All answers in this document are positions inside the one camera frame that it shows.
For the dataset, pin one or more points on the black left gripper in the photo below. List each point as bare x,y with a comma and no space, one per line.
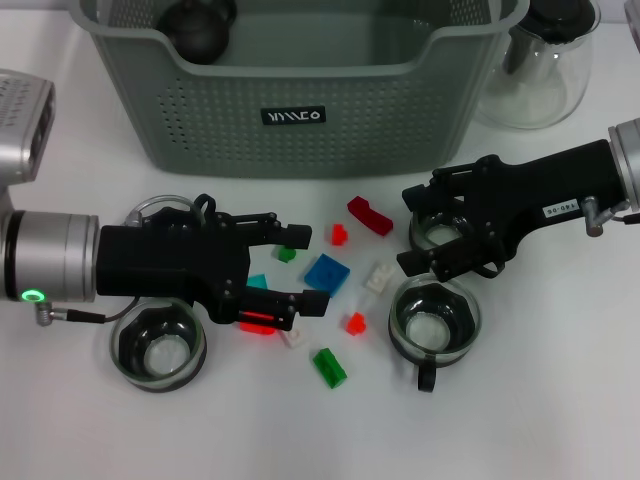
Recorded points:
160,260

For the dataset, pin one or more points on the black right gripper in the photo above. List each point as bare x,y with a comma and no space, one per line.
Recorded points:
550,185

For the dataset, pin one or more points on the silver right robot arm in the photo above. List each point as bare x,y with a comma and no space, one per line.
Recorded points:
630,160

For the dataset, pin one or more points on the grey-green perforated storage bin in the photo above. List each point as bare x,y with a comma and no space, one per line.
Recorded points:
350,125

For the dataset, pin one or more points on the green toy brick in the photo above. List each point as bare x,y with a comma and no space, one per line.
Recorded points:
287,256
330,369

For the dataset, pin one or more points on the blue square toy brick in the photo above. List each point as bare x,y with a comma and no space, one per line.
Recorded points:
326,275

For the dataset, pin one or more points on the teal square toy brick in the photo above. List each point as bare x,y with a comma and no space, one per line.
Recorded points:
257,281

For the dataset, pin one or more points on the dark red long toy brick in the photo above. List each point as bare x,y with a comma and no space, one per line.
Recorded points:
370,216

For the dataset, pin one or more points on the small red-orange toy brick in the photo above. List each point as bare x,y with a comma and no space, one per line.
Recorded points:
356,324
339,235

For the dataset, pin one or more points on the white two-stud toy brick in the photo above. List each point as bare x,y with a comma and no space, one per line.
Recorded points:
295,340
377,280

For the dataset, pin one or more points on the red-orange sloped toy brick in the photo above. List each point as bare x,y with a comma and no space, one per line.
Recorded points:
255,328

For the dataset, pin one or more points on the glass teapot with black lid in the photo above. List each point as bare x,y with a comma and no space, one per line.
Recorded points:
540,95

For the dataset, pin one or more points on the black round teapot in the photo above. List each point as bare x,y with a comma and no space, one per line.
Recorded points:
200,35

